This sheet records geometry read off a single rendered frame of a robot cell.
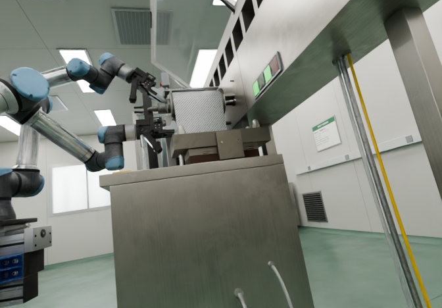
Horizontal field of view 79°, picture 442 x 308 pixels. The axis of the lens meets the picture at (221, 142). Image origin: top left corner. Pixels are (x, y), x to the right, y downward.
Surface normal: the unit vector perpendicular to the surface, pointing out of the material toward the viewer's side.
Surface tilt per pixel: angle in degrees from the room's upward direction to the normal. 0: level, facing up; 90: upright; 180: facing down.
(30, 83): 85
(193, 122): 90
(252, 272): 90
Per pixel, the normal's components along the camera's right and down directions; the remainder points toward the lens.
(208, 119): 0.23, -0.25
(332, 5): -0.96, 0.10
